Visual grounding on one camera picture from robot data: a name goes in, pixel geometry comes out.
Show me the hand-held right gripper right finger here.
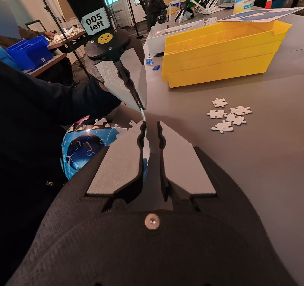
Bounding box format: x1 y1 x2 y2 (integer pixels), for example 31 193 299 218
157 122 216 201

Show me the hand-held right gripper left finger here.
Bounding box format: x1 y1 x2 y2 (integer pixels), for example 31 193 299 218
87 122 146 203

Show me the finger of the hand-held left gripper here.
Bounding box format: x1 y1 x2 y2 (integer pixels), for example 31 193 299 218
96 60 144 112
120 48 148 109

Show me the blue cartoon puzzle ball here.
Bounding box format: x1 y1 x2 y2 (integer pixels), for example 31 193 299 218
60 108 150 182

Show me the person's left forearm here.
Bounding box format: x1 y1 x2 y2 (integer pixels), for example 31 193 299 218
0 61 123 127

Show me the white puzzle piece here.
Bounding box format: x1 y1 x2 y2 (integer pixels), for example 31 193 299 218
212 97 228 108
224 113 246 125
207 109 227 119
230 105 253 116
211 120 234 133

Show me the white cardboard box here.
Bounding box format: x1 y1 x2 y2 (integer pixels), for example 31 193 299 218
145 18 219 57

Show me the blue plastic bin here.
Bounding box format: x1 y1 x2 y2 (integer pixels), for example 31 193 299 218
7 35 53 71

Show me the yellow plastic bin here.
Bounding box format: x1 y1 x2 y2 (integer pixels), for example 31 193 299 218
162 20 293 88

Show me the blue printed card sheet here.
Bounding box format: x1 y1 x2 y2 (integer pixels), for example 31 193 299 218
217 7 304 23

